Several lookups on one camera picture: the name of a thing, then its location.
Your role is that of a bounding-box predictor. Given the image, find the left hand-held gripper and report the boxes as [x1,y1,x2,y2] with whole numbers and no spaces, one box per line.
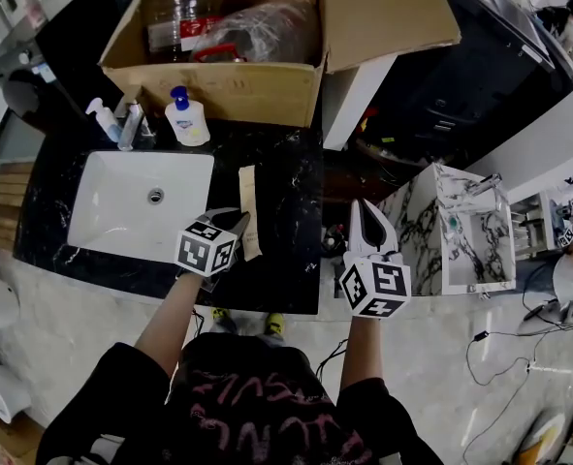
[174,206,252,293]

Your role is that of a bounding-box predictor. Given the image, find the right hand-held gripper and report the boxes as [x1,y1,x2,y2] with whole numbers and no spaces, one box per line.
[338,200,412,319]

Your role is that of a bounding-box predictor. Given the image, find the brown paper strip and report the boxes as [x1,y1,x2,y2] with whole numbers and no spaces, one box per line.
[238,165,263,263]

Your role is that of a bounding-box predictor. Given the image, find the person's right forearm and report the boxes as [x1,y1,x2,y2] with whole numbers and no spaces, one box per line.
[338,315,383,390]

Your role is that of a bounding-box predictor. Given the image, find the person's left forearm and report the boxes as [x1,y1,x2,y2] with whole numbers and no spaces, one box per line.
[134,273,205,377]

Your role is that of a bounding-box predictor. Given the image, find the black bucket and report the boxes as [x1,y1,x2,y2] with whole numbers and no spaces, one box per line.
[322,223,348,256]

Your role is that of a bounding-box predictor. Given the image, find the white marble sink cabinet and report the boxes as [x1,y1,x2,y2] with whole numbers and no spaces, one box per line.
[376,162,518,295]

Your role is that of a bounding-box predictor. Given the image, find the black marble vanity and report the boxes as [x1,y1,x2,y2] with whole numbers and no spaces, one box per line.
[13,118,325,317]

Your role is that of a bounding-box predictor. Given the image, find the white rectangular sink basin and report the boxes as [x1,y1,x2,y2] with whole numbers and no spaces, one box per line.
[66,150,215,264]

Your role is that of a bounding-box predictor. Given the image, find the white soap pump bottle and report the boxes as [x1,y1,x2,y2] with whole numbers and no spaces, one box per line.
[163,85,211,147]

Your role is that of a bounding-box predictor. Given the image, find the chrome faucet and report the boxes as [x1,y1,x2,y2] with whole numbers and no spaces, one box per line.
[464,172,503,198]
[113,99,154,152]

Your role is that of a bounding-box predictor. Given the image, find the large open cardboard box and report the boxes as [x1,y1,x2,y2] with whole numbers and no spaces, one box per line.
[97,0,462,130]

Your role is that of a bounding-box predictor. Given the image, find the small white spray bottle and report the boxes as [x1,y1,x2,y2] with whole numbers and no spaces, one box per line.
[84,97,121,143]

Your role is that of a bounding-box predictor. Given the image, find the person's black printed shirt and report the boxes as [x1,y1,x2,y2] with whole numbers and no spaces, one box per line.
[36,331,445,465]

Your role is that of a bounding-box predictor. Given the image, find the black cabinet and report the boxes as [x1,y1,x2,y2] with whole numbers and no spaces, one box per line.
[358,0,573,164]

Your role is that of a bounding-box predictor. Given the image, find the clear plastic bag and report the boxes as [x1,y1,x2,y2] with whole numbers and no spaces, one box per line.
[188,0,321,65]

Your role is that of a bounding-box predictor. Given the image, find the clear plastic bottle red label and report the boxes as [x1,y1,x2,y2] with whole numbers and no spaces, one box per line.
[143,0,227,65]

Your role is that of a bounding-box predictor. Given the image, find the wooden steps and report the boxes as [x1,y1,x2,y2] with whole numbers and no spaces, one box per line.
[0,161,36,254]

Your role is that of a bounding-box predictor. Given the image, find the black washing machine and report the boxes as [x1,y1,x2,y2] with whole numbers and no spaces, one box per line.
[0,0,122,133]

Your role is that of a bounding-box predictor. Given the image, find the pink bottle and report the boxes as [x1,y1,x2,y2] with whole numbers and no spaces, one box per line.
[23,0,48,31]

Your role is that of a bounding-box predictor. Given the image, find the white round container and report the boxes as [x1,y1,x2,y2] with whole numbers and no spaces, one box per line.
[0,360,33,425]

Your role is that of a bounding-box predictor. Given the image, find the small brown carton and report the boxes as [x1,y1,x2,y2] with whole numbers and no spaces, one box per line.
[0,412,45,465]

